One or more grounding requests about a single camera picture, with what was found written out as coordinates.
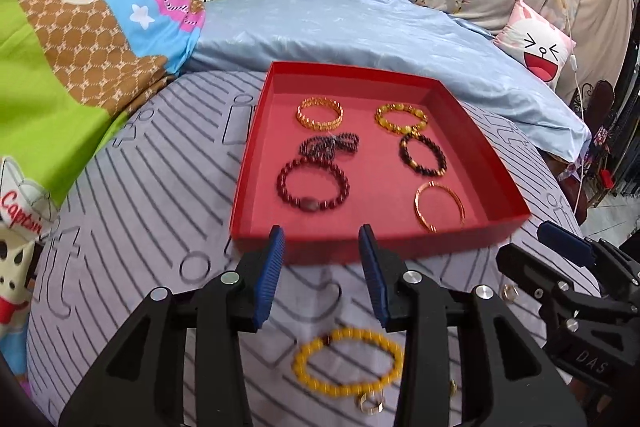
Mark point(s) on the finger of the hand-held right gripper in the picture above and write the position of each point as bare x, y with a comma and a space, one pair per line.
562, 242
525, 269

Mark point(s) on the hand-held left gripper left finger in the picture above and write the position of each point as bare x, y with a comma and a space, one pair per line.
267, 277

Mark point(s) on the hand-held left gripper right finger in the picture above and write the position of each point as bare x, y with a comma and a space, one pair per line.
372, 272

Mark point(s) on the thin gold bangle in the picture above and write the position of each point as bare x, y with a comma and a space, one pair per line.
431, 226

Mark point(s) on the red cardboard box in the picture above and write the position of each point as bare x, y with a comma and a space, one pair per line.
370, 157

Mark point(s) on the purple small bead strand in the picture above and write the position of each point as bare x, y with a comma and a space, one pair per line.
345, 142

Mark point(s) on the dark wooden chair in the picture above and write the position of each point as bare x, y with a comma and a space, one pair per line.
605, 97

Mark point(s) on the grey striped bedsheet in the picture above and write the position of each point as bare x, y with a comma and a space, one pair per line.
150, 182

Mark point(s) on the pink cartoon face cushion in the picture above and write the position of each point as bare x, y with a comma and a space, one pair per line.
540, 47

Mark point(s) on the beige curtain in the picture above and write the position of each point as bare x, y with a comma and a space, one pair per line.
600, 7

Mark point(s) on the light blue blanket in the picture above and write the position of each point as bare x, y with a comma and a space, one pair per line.
350, 32

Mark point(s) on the cartoon monkey blanket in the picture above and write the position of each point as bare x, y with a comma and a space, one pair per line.
75, 57

